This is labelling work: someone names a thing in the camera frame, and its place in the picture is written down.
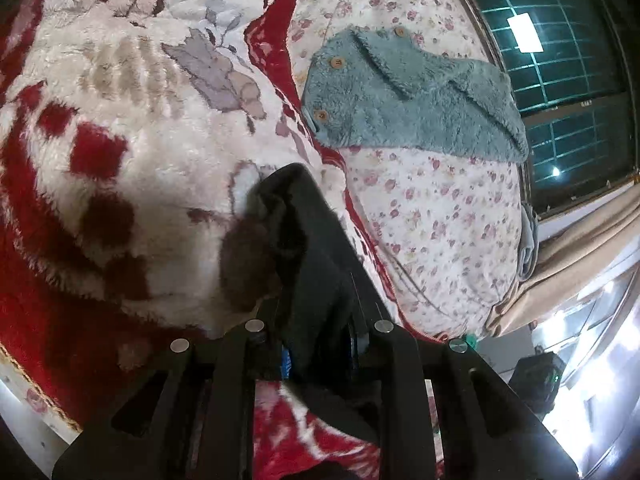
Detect black pants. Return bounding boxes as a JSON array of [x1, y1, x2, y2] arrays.
[[219, 161, 402, 441]]

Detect floral cotton bed sheet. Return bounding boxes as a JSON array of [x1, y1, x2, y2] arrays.
[[288, 0, 521, 340]]

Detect black box with green light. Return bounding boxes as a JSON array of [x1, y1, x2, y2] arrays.
[[509, 352, 565, 419]]

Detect grey folded garment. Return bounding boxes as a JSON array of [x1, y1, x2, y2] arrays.
[[518, 202, 539, 282]]

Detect beige curtain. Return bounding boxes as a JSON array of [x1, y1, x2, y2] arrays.
[[485, 185, 639, 337]]

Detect grey-blue fleece cardigan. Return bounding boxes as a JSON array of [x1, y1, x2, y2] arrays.
[[302, 27, 529, 164]]

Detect red white floral plush blanket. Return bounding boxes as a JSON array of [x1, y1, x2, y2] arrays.
[[0, 0, 446, 480]]

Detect dark green grid window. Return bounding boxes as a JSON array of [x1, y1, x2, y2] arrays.
[[472, 0, 639, 216]]

